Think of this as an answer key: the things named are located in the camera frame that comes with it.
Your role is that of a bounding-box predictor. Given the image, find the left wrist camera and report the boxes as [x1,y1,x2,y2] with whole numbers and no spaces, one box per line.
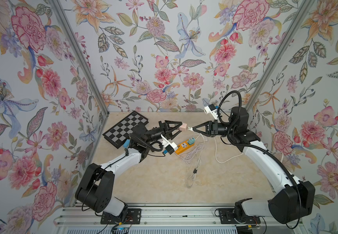
[161,135,178,156]

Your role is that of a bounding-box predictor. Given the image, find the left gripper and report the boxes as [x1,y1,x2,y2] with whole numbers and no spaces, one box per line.
[142,122,182,146]

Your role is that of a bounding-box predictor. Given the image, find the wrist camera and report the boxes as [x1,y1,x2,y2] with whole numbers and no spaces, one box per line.
[161,135,178,156]
[204,104,219,120]

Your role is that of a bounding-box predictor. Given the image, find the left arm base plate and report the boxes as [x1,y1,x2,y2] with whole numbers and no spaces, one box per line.
[100,208,142,225]

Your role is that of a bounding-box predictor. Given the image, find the aluminium front rail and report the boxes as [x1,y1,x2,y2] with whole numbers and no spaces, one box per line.
[53,203,307,234]

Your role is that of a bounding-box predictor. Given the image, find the teal USB charger plug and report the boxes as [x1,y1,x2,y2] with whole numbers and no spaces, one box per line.
[187,137,196,145]

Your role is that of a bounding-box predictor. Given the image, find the pinkish white USB cable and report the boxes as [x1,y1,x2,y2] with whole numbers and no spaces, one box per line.
[178,142,206,164]

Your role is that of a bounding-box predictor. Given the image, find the blue block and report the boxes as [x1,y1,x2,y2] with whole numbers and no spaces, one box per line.
[123,139,130,148]

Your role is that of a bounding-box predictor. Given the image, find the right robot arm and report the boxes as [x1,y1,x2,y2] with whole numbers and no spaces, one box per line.
[191,90,315,225]

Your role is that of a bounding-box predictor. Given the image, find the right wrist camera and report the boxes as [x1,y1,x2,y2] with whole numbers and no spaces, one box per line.
[204,104,219,120]

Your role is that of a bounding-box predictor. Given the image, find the black white checkerboard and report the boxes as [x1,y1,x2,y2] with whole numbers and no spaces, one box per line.
[103,111,148,149]

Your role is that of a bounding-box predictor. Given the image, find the orange power strip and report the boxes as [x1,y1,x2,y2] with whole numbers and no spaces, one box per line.
[175,141,195,155]

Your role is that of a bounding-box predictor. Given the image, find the white power strip cord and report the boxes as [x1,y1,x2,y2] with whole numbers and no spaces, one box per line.
[213,136,285,169]

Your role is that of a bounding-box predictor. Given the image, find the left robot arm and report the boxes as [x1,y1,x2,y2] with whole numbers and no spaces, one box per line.
[75,121,182,220]

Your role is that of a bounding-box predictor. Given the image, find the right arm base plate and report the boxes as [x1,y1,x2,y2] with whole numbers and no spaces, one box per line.
[214,208,261,225]

